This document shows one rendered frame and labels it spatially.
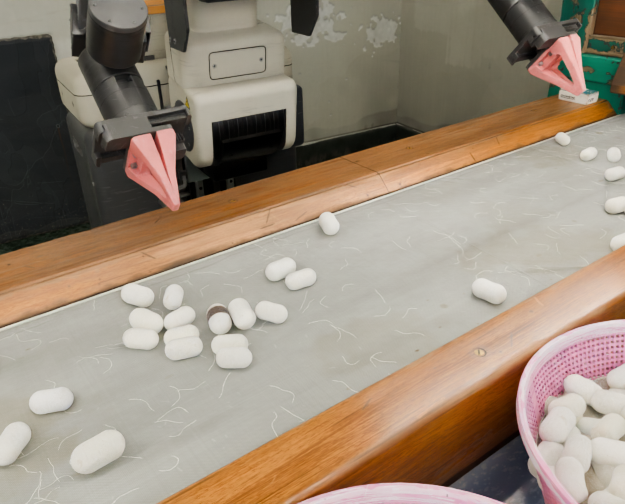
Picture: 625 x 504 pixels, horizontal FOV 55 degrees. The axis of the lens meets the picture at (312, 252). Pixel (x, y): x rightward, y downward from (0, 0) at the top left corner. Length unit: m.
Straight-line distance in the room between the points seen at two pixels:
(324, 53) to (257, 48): 1.77
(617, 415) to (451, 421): 0.13
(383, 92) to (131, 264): 2.67
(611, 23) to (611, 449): 0.95
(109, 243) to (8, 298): 0.12
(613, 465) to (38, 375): 0.46
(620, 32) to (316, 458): 1.05
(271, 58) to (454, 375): 0.91
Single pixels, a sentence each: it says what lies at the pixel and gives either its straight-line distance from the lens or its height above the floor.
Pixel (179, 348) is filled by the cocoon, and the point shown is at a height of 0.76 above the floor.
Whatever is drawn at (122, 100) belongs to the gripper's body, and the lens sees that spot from 0.68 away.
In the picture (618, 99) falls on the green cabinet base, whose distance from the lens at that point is 1.31.
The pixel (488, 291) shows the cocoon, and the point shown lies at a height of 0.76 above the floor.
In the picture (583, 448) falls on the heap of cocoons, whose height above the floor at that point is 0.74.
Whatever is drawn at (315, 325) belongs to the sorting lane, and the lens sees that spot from 0.58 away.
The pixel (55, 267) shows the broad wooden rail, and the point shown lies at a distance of 0.69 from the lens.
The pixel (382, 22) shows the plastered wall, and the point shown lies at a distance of 3.19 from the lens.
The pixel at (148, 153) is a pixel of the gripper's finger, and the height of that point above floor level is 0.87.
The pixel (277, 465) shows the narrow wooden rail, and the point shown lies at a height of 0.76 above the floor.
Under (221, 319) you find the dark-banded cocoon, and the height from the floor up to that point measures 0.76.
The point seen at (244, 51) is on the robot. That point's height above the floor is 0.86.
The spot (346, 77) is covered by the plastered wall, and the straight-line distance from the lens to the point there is 3.11.
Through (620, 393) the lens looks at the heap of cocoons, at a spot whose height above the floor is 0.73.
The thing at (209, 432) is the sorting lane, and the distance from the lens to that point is 0.48.
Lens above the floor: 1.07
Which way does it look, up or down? 28 degrees down
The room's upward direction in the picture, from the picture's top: 2 degrees counter-clockwise
